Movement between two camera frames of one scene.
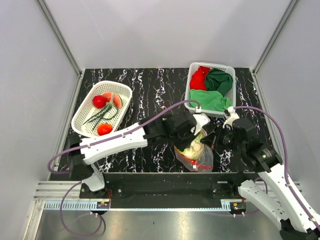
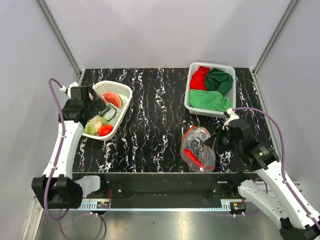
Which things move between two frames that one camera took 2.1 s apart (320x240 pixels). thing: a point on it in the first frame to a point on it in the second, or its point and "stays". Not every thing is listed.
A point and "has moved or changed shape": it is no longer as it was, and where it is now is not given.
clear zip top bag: [198, 157] has moved or changed shape
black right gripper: [211, 139] stays
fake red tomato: [104, 128] stays
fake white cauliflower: [195, 149] to [92, 126]
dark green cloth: [218, 79] stays
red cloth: [197, 80] stays
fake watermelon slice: [113, 97] stays
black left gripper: [182, 146] to [99, 105]
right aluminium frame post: [268, 45] stays
